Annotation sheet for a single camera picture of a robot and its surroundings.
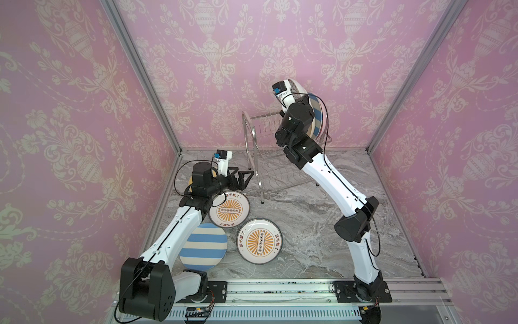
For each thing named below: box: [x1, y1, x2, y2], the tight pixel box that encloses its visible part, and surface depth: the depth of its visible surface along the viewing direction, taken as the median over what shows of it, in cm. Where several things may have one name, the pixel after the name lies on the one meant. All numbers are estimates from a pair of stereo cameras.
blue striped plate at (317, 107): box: [307, 92, 324, 140], surface depth 77 cm
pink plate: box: [317, 97, 328, 140], surface depth 77 cm
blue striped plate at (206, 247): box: [178, 222, 228, 271], surface depth 85 cm
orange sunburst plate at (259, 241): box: [236, 217, 283, 265], surface depth 87 cm
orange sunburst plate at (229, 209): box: [208, 191, 251, 229], surface depth 96 cm
